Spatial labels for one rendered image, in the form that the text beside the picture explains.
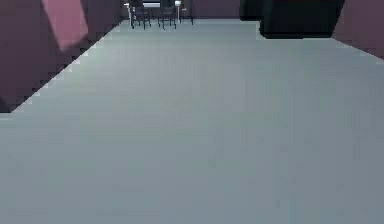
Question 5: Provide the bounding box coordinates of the black cabinet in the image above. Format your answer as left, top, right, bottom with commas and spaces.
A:
239, 0, 346, 40

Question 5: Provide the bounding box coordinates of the black chair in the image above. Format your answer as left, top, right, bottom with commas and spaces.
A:
179, 0, 195, 26
129, 0, 152, 30
157, 0, 178, 30

